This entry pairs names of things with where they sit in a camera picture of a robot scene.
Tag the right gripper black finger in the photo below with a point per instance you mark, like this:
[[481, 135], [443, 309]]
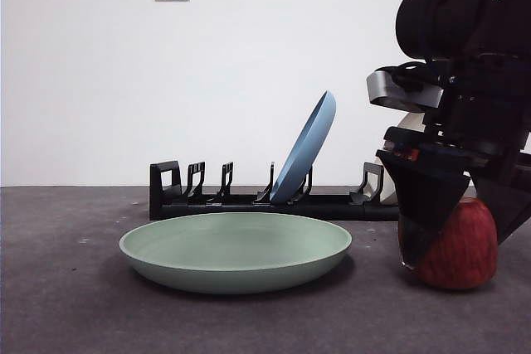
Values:
[[423, 192], [510, 200]]

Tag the black plate rack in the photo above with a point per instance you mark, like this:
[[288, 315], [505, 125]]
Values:
[[174, 207]]

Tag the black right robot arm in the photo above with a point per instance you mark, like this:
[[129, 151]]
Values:
[[448, 18]]

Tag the pale grey camera box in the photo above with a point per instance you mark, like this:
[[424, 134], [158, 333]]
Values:
[[379, 84]]

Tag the blue plate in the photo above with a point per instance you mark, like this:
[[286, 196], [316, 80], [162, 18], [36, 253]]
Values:
[[307, 151]]

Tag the beige plate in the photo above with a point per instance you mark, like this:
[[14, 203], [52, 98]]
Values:
[[410, 122]]

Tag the pale green plate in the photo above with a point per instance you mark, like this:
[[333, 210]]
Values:
[[232, 258]]

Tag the red apple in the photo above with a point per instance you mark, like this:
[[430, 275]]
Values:
[[456, 246]]

